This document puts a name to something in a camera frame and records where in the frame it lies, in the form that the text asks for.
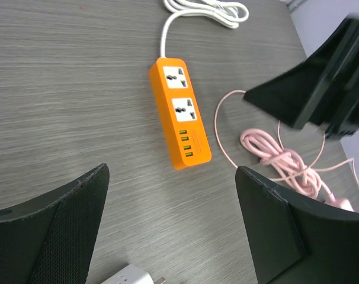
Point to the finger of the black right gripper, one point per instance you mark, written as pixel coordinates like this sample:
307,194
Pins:
285,96

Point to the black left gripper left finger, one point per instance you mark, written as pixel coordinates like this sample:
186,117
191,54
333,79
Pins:
51,238

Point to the white cube socket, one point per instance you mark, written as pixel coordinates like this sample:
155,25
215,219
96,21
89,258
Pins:
131,274

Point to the orange power adapter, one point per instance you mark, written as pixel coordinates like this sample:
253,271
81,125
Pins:
180,116

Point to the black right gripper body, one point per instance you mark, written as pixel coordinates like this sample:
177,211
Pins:
338,110

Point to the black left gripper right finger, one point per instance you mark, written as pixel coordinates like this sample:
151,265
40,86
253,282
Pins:
296,239

